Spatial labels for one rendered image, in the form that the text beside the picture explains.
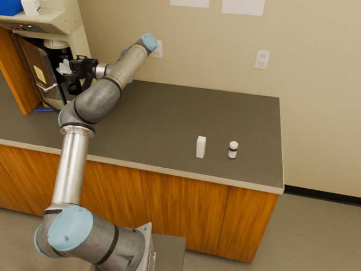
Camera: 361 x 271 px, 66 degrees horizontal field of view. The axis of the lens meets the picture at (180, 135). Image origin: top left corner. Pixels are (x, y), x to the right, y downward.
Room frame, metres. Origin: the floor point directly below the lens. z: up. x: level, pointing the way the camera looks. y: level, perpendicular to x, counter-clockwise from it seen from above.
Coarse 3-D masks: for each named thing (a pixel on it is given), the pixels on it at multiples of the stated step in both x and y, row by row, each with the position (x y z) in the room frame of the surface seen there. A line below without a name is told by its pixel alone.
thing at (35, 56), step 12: (24, 48) 1.26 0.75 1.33; (36, 48) 1.17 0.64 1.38; (36, 60) 1.21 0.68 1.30; (48, 60) 1.12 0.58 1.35; (48, 72) 1.15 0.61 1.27; (36, 84) 1.29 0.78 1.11; (48, 84) 1.18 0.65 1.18; (48, 96) 1.22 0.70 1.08; (60, 96) 1.13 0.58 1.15; (60, 108) 1.16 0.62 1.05
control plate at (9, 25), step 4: (4, 24) 1.24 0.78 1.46; (8, 24) 1.24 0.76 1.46; (12, 24) 1.23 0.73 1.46; (16, 24) 1.22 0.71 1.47; (20, 24) 1.21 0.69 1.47; (24, 24) 1.20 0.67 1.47; (28, 24) 1.19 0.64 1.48; (12, 28) 1.27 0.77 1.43; (20, 28) 1.26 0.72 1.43; (28, 28) 1.24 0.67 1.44; (32, 28) 1.23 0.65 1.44; (36, 28) 1.22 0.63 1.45; (40, 28) 1.21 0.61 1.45; (44, 32) 1.24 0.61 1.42
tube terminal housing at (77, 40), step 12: (48, 0) 1.27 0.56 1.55; (60, 0) 1.25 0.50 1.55; (72, 0) 1.32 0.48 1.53; (72, 12) 1.30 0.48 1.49; (72, 24) 1.27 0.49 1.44; (24, 36) 1.31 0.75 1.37; (36, 36) 1.30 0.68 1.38; (48, 36) 1.28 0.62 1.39; (60, 36) 1.27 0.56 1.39; (72, 36) 1.25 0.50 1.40; (84, 36) 1.35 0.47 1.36; (72, 48) 1.26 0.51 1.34; (84, 48) 1.32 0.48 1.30
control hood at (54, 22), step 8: (0, 16) 1.20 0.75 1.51; (8, 16) 1.19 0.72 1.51; (16, 16) 1.19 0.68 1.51; (24, 16) 1.19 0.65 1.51; (32, 16) 1.19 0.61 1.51; (40, 16) 1.19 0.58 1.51; (48, 16) 1.19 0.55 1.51; (56, 16) 1.19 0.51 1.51; (64, 16) 1.24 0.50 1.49; (0, 24) 1.26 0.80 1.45; (32, 24) 1.19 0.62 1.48; (40, 24) 1.17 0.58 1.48; (48, 24) 1.16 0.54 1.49; (56, 24) 1.17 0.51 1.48; (64, 24) 1.22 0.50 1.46; (40, 32) 1.26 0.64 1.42; (48, 32) 1.24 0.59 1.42; (56, 32) 1.22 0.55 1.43; (64, 32) 1.21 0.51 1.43
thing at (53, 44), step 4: (44, 40) 1.34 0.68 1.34; (48, 40) 1.32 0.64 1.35; (52, 40) 1.31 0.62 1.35; (56, 40) 1.31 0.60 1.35; (60, 40) 1.31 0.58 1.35; (44, 44) 1.33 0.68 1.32; (48, 44) 1.31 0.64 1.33; (52, 44) 1.30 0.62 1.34; (56, 44) 1.30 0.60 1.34; (60, 44) 1.30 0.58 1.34; (64, 44) 1.31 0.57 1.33; (68, 44) 1.32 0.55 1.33; (52, 48) 1.30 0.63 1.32; (56, 48) 1.29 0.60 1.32; (60, 48) 1.30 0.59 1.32
